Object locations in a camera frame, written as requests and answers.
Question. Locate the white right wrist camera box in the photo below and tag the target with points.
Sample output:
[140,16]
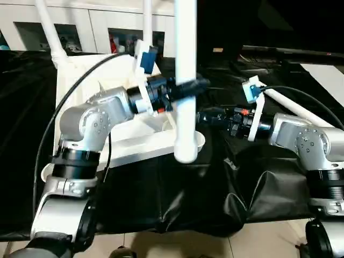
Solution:
[255,105]

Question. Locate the white plastic table leg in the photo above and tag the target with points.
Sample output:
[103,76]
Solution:
[49,32]
[148,24]
[293,103]
[186,54]

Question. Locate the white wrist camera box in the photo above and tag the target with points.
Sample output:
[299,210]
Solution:
[144,59]
[255,105]

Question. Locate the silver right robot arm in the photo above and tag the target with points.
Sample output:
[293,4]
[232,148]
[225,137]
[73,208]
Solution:
[312,150]

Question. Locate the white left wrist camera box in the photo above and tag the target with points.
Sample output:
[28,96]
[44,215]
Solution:
[144,59]

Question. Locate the dark horizontal rail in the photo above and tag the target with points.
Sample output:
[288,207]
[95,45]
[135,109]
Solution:
[295,52]

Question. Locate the white plastic table top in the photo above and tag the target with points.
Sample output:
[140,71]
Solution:
[80,80]

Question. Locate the white glass-door cabinet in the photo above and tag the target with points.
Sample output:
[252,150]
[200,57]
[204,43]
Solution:
[80,27]

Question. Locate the black plastic mat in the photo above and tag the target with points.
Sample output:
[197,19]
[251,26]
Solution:
[172,199]

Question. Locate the white flat panel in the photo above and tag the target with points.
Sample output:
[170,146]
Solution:
[328,80]

